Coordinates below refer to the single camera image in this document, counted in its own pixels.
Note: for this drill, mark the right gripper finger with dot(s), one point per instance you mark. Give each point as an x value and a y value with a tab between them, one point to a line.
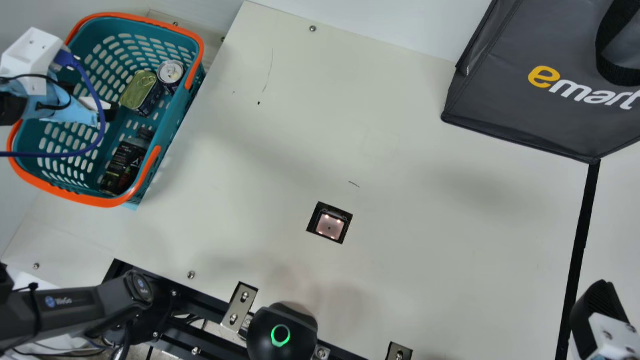
595	305

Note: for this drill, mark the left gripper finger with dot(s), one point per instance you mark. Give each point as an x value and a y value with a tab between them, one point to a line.
95	103

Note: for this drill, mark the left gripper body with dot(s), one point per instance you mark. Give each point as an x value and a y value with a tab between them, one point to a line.
55	110

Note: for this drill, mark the dark coffee bottle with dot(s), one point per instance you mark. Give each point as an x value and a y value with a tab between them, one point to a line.
125	162

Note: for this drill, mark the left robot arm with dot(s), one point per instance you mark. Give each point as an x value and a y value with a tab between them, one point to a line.
75	300

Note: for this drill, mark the teal shopping basket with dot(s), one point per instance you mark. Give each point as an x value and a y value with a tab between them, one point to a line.
100	45

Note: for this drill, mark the rectangular tin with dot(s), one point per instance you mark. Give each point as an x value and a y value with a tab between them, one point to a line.
137	90

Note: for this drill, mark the black strip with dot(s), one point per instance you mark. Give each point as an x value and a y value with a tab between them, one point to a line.
580	250

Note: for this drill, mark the silver can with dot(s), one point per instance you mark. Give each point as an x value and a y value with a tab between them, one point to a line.
171	72

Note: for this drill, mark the dark grey bag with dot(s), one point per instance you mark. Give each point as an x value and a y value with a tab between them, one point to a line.
500	100

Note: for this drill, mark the small square scanner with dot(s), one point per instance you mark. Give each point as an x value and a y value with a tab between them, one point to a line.
330	223

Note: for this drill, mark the black device with green light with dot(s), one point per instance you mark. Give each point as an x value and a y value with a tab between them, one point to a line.
265	325

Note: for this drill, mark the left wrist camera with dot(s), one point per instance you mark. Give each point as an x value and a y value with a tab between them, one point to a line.
30	55

